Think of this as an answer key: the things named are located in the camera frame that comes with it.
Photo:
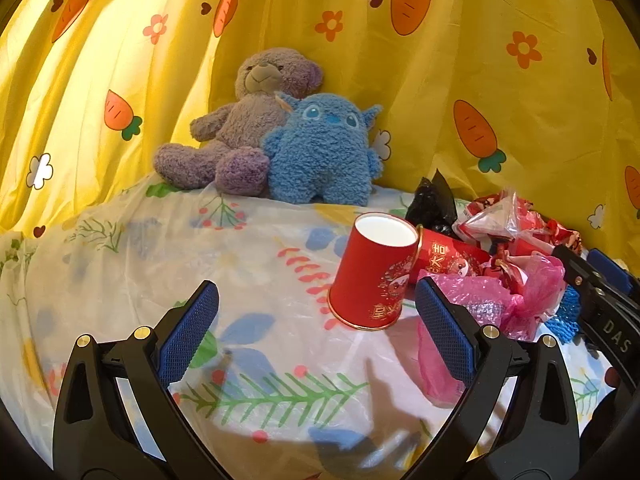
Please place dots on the red snack packet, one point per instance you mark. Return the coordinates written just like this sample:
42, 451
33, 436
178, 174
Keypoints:
545, 232

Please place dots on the pink plastic bag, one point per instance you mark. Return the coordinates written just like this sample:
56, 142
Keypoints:
530, 300

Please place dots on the clear red plastic wrapper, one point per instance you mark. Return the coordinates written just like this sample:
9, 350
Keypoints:
492, 220

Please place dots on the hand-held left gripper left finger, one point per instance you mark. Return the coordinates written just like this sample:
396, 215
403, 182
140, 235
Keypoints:
192, 325

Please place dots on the yellow carrot print curtain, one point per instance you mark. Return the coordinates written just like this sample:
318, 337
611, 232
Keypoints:
350, 60

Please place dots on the purple teddy bear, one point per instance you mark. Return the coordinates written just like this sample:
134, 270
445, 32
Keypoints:
240, 125

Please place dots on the black plastic bag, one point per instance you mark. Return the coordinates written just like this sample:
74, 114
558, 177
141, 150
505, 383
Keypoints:
430, 205

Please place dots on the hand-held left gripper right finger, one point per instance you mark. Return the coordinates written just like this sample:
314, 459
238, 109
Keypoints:
445, 330

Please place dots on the red paper cup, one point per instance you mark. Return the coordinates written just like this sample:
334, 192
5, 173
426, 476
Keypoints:
445, 255
370, 275

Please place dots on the blue plush toy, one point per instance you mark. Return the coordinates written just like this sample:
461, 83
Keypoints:
320, 155

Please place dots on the small red candy wrapper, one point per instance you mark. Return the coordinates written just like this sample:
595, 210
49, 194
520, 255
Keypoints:
510, 270

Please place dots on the silver glitter wrapper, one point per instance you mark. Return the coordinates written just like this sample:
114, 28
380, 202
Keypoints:
487, 312

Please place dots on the blue foam net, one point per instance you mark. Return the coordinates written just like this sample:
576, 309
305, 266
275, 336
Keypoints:
562, 315

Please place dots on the floral plastic tablecloth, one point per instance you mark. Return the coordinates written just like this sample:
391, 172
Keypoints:
150, 260

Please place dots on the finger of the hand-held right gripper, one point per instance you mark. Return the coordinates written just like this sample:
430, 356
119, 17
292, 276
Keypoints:
575, 267
610, 267

